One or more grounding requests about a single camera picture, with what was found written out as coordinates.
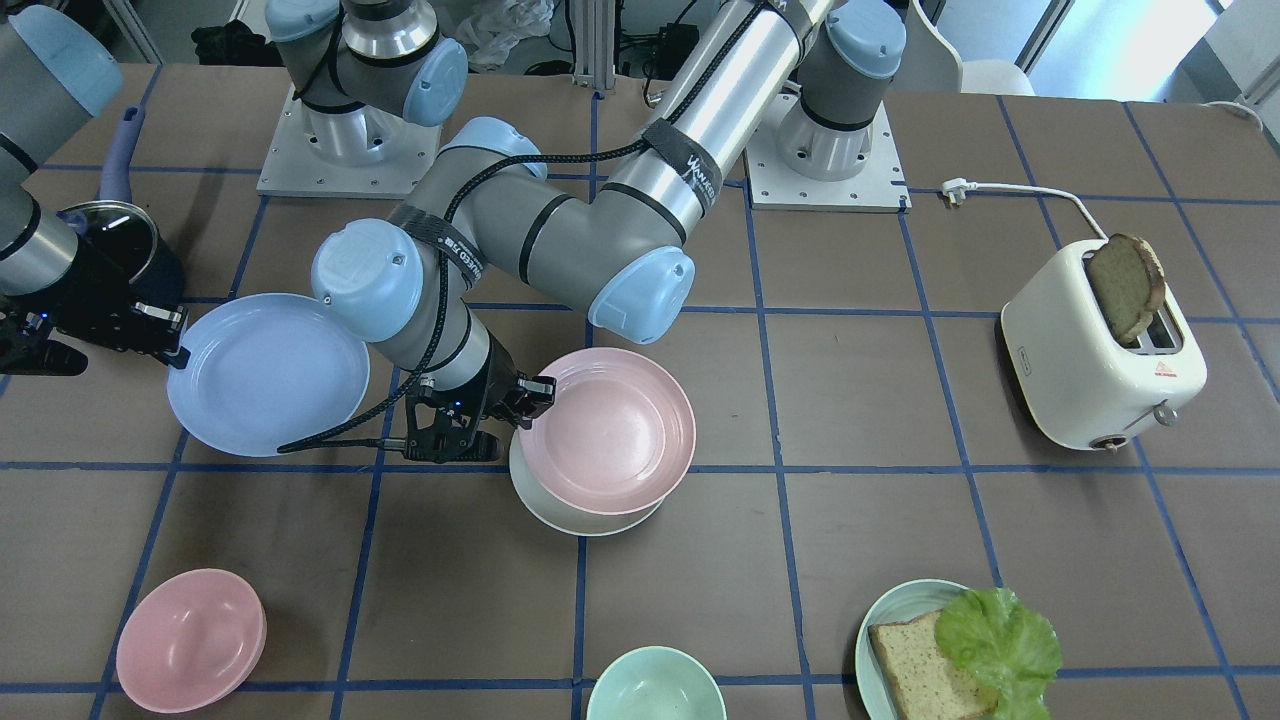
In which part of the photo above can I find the white toaster power cord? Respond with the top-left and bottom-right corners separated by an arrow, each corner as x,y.
942,177 -> 1108,241

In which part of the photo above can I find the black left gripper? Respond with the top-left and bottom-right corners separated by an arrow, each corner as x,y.
404,340 -> 557,464

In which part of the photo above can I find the green bowl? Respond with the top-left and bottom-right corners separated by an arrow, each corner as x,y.
586,646 -> 727,719

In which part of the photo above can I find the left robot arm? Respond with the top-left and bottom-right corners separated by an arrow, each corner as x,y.
276,1 -> 908,462

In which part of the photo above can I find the cream plate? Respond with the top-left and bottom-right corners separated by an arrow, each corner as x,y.
509,434 -> 664,537

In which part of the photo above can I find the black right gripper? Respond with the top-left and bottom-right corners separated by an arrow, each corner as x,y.
1,238 -> 189,377

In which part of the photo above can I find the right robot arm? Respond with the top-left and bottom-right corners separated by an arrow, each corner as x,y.
1,4 -> 189,375

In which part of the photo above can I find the bread slice in toaster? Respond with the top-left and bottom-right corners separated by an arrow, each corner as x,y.
1085,233 -> 1167,346

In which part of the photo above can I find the pink plate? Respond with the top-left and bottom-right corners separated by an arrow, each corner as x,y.
516,347 -> 696,515

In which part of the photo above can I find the green lettuce leaf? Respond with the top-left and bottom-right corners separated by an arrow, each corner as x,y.
934,587 -> 1062,719

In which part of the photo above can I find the white chair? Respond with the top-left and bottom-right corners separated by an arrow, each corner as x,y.
895,0 -> 1037,97

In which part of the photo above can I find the green plate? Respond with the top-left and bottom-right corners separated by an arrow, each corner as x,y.
854,579 -> 998,719

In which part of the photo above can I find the pink bowl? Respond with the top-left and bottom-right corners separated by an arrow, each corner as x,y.
116,568 -> 268,714

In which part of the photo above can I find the white toaster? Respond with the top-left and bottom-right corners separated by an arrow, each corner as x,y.
998,240 -> 1207,451

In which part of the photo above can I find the blue plate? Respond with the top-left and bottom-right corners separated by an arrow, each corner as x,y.
166,293 -> 370,457

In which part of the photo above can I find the dark blue pot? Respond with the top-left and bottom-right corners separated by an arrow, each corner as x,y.
58,105 -> 186,306

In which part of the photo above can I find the aluminium frame post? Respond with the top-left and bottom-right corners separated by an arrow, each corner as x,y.
564,0 -> 618,95

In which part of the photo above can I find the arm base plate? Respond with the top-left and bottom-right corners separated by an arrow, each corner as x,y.
745,94 -> 911,213
256,88 -> 442,200

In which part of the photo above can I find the bread slice on plate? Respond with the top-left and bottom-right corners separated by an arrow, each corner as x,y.
869,609 -> 998,719

